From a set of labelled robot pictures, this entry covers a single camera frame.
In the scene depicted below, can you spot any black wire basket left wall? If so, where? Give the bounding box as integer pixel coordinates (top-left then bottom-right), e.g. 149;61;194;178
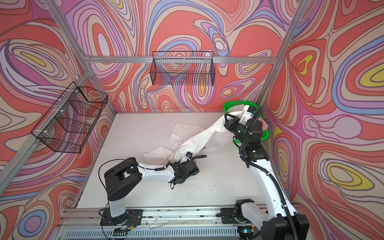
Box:
31;82;108;154

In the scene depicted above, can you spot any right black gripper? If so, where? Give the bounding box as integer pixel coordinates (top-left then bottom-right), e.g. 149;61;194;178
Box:
225;112;250;146

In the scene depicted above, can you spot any pink cloth in basket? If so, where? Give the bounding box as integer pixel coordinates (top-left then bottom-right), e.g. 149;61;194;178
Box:
259;118;269;131

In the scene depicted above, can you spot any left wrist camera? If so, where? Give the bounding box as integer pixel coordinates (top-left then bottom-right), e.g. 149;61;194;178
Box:
185;152;194;162

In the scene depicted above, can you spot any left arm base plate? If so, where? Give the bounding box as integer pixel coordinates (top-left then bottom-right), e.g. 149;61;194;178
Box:
99;208;144;227

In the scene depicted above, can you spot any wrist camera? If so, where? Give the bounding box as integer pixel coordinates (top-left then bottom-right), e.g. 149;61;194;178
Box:
185;152;194;162
241;105;258;124

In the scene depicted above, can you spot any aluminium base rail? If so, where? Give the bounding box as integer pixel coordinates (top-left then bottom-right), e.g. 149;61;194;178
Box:
50;205;254;240

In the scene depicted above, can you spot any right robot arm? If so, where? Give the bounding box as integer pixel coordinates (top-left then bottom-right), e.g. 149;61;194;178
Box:
224;106;310;240

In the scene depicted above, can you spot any aluminium frame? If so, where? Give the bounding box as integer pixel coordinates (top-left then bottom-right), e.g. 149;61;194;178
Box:
0;0;313;208

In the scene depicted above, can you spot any white t shirt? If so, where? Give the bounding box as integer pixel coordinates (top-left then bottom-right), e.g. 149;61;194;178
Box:
143;116;234;165

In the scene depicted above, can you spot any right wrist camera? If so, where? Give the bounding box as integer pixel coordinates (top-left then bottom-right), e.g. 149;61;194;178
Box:
241;105;258;124

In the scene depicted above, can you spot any black wire basket wall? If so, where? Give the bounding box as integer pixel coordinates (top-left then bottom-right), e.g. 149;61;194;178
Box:
31;82;108;154
150;51;216;86

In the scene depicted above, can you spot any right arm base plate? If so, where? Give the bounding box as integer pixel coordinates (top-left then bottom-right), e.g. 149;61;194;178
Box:
216;207;259;232

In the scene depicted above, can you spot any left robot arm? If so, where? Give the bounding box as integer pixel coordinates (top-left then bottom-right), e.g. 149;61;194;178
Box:
99;152;207;219

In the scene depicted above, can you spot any black wire basket back wall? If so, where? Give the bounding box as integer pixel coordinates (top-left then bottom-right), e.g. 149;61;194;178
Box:
150;51;216;86

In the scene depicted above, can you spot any green plastic laundry basket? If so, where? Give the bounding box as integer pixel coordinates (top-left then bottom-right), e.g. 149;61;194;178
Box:
223;101;270;141

